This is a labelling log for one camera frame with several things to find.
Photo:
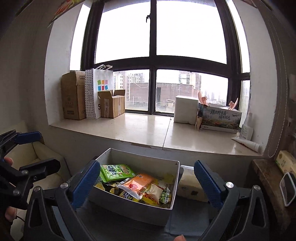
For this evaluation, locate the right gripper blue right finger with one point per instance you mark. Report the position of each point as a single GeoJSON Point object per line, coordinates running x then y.
{"type": "Point", "coordinates": [242, 213]}

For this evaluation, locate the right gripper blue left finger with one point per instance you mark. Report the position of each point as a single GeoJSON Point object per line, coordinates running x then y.
{"type": "Point", "coordinates": [85, 182]}

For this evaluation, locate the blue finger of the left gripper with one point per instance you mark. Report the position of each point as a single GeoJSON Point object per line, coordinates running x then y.
{"type": "Point", "coordinates": [26, 138]}
{"type": "Point", "coordinates": [40, 170]}

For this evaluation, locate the orange cake snack packet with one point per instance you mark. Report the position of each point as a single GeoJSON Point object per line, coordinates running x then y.
{"type": "Point", "coordinates": [137, 185]}

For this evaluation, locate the beige orange snack bag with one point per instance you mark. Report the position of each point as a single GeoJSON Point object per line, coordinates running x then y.
{"type": "Point", "coordinates": [154, 192]}

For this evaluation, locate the dark wooden side table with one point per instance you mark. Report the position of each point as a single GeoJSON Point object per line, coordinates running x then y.
{"type": "Point", "coordinates": [270, 176]}

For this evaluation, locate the blue grey table cloth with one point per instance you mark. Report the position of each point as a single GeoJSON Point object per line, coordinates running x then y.
{"type": "Point", "coordinates": [189, 218]}

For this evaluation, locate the beige tissue pack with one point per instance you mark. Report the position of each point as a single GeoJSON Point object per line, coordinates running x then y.
{"type": "Point", "coordinates": [189, 187]}

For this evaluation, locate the white open storage box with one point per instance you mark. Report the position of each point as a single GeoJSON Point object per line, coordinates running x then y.
{"type": "Point", "coordinates": [156, 167]}

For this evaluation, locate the yellow snack packet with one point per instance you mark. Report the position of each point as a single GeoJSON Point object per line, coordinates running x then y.
{"type": "Point", "coordinates": [149, 201]}

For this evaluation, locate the tissue pack on side table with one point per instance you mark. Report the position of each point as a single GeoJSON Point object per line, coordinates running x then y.
{"type": "Point", "coordinates": [286, 162]}

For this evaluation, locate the large brown cardboard box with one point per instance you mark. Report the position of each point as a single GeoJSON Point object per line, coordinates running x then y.
{"type": "Point", "coordinates": [73, 95]}

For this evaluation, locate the white tube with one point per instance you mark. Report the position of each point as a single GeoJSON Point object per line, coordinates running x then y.
{"type": "Point", "coordinates": [249, 144]}

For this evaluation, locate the white green snack packet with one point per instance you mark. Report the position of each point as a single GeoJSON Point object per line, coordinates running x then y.
{"type": "Point", "coordinates": [165, 196]}

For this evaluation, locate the white plastic bottle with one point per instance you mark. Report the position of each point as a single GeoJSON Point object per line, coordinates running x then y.
{"type": "Point", "coordinates": [247, 128]}

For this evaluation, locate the small open cardboard box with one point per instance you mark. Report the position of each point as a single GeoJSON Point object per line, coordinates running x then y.
{"type": "Point", "coordinates": [112, 103]}

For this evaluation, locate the white dotted paper bag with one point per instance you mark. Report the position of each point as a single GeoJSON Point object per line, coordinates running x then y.
{"type": "Point", "coordinates": [96, 79]}

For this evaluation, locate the printed landscape carton box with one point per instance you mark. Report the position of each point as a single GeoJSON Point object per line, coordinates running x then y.
{"type": "Point", "coordinates": [219, 118]}

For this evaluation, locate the white foam box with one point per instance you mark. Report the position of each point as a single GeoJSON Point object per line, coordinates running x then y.
{"type": "Point", "coordinates": [186, 109]}

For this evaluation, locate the pink figurine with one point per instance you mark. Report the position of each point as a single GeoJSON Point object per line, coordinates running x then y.
{"type": "Point", "coordinates": [218, 103]}

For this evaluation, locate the black window frame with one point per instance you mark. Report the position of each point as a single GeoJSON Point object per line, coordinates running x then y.
{"type": "Point", "coordinates": [232, 69]}

